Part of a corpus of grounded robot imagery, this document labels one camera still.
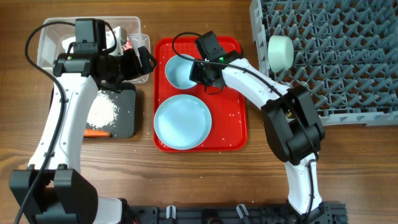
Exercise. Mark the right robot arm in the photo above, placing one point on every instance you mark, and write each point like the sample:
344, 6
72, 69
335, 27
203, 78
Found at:
292, 125

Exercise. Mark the small blue bowl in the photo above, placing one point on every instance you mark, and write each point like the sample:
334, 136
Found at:
177, 72

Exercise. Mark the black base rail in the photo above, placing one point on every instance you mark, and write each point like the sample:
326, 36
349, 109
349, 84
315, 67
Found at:
325, 213

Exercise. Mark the light blue plate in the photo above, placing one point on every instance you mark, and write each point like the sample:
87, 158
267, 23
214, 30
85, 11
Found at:
182, 122

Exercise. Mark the grey dishwasher rack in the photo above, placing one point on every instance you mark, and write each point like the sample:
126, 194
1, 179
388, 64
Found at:
345, 53

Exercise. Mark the green bowl with rice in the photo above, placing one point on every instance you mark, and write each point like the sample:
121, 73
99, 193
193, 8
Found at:
280, 53

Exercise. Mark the red serving tray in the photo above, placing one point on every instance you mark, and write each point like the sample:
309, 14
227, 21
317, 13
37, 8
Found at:
229, 130

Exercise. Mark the orange carrot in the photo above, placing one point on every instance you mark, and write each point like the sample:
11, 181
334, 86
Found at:
92, 133

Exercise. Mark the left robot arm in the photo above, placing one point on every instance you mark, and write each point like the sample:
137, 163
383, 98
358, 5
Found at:
51, 189

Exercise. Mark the clear plastic bin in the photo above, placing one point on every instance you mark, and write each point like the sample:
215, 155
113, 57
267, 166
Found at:
55, 39

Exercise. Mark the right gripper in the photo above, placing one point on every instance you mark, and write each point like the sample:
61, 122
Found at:
195, 76

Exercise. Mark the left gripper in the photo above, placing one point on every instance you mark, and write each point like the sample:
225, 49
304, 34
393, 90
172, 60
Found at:
135, 70

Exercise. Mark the red snack wrapper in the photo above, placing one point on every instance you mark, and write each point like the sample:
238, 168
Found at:
127, 45

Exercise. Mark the black tray bin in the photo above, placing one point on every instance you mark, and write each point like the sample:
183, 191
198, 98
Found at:
124, 109

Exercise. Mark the white rice pile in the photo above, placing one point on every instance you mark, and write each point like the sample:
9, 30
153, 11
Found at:
103, 111

